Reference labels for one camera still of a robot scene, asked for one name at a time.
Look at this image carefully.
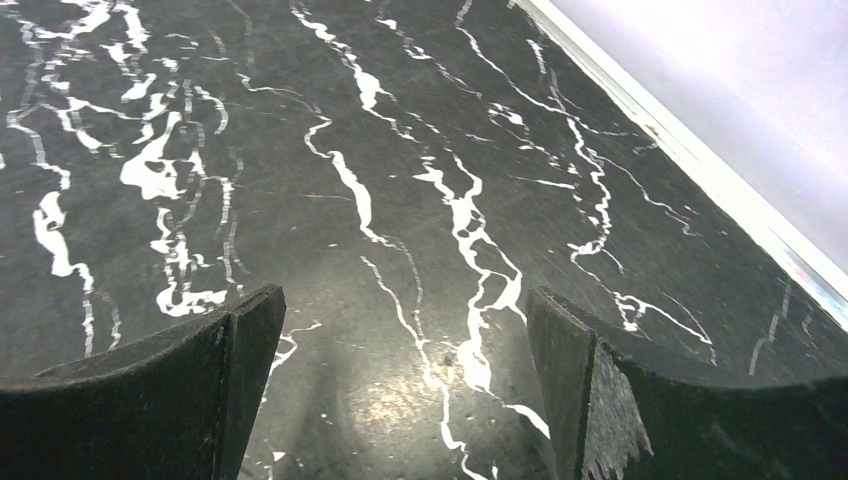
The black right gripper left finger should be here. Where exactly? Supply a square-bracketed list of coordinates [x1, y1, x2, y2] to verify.
[1, 284, 286, 479]

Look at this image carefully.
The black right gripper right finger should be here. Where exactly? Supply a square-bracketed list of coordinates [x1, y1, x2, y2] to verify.
[526, 287, 847, 479]

